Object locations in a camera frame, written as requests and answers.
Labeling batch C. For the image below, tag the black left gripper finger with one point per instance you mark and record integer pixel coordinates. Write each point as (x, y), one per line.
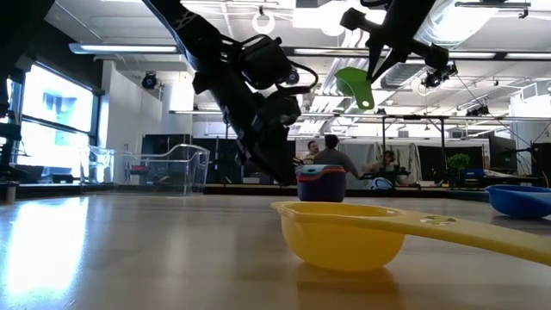
(288, 165)
(269, 161)

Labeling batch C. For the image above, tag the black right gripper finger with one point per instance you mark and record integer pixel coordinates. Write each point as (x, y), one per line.
(374, 58)
(391, 59)

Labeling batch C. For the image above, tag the red measuring cup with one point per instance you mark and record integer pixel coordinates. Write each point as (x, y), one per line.
(301, 176)

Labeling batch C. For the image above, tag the teal measuring cup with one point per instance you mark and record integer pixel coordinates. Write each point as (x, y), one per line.
(312, 167)

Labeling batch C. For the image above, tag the green measuring cup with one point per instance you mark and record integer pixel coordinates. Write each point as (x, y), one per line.
(353, 84)

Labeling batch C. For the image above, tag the purple measuring cup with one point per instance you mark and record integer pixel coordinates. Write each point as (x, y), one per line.
(320, 191)

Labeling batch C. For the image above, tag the clear plastic basket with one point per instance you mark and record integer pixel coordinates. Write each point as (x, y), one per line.
(198, 168)

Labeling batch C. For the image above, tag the yellow measuring cup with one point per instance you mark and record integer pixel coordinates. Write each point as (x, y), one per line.
(340, 241)

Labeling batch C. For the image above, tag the blue measuring cup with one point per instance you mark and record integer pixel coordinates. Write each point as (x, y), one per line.
(521, 202)

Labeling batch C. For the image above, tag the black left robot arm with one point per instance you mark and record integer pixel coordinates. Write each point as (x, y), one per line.
(193, 34)

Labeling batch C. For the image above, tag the person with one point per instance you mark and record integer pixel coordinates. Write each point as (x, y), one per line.
(312, 148)
(333, 159)
(387, 159)

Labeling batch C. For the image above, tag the black ceiling track device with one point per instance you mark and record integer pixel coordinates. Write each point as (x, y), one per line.
(439, 77)

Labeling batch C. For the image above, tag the blue white round object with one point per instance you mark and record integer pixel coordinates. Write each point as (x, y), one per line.
(382, 183)

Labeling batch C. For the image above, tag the grey draped cloth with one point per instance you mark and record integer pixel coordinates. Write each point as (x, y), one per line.
(409, 159)

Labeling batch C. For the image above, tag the black cabinet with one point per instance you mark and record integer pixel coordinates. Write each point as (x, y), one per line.
(165, 146)

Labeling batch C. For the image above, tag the green potted plant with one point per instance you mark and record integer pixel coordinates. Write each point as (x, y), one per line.
(458, 163)

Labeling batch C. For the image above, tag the black monitor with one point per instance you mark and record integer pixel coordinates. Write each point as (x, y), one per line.
(503, 153)

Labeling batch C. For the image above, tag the long ceiling light bar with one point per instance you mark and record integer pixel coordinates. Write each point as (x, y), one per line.
(129, 48)

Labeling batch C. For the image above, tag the small grey cylinder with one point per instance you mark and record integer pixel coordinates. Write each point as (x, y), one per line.
(10, 191)

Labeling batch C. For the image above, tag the black ceiling camera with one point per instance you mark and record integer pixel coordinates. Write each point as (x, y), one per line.
(149, 80)
(294, 77)

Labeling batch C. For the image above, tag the silver ventilation duct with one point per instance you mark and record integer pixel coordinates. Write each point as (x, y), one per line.
(456, 30)

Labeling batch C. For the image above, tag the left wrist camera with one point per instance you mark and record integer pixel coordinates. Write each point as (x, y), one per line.
(264, 60)

